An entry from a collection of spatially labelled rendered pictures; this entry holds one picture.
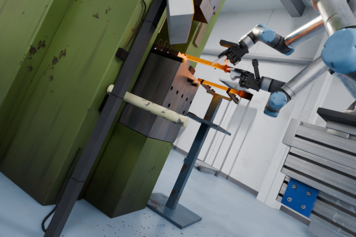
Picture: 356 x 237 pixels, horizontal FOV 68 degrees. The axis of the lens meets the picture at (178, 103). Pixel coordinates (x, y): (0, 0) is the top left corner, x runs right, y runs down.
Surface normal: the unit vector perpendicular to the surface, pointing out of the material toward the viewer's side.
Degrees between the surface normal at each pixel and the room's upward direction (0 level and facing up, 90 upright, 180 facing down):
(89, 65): 90
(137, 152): 90
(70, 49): 90
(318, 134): 90
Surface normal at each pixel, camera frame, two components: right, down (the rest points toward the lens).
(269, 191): -0.67, -0.35
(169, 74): -0.36, -0.22
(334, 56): -0.90, -0.31
